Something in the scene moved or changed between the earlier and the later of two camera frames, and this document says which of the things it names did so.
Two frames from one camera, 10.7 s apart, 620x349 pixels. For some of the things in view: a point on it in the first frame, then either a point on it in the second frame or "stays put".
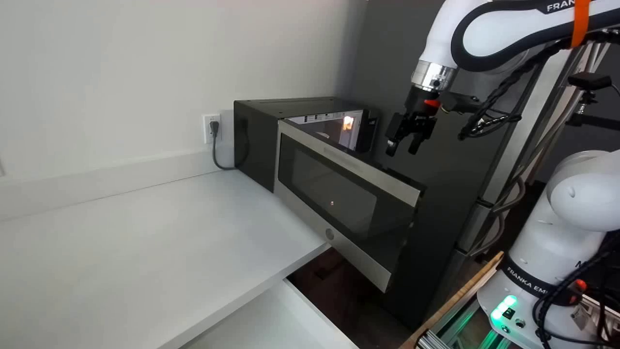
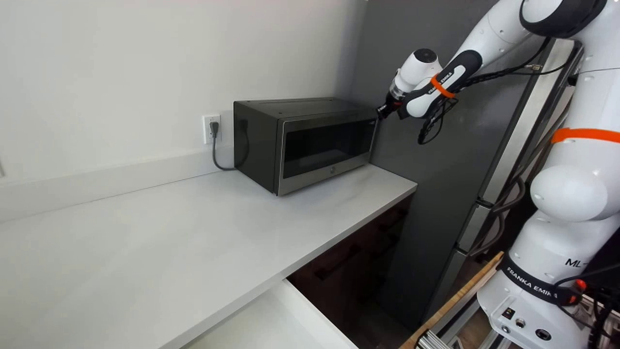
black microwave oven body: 352,124 stays put
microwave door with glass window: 360,211 to 315,149
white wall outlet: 209,134 stays put
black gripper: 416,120 to 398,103
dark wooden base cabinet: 354,299 stays put
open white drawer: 280,316 stays put
